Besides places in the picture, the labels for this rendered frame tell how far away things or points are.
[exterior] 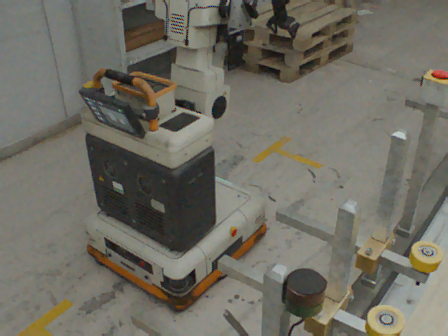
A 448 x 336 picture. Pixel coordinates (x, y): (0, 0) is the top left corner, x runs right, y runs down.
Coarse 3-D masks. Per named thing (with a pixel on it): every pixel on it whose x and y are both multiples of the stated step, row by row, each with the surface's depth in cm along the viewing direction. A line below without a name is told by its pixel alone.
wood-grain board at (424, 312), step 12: (444, 264) 114; (444, 276) 111; (432, 288) 107; (444, 288) 107; (420, 300) 104; (432, 300) 104; (444, 300) 104; (420, 312) 101; (432, 312) 102; (444, 312) 102; (408, 324) 99; (420, 324) 99; (432, 324) 99; (444, 324) 99
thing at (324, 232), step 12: (276, 216) 136; (288, 216) 134; (300, 216) 134; (300, 228) 133; (312, 228) 131; (324, 228) 130; (324, 240) 131; (360, 240) 127; (384, 252) 124; (384, 264) 124; (396, 264) 122; (408, 264) 121; (408, 276) 121; (420, 276) 119
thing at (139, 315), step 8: (136, 312) 102; (144, 312) 102; (136, 320) 101; (144, 320) 101; (152, 320) 101; (160, 320) 101; (144, 328) 101; (152, 328) 99; (160, 328) 99; (168, 328) 99
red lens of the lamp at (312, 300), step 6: (294, 270) 76; (288, 276) 75; (324, 276) 75; (288, 288) 73; (324, 288) 73; (288, 294) 74; (294, 294) 72; (312, 294) 72; (318, 294) 72; (324, 294) 74; (294, 300) 73; (300, 300) 72; (306, 300) 72; (312, 300) 72; (318, 300) 73; (306, 306) 73; (312, 306) 73
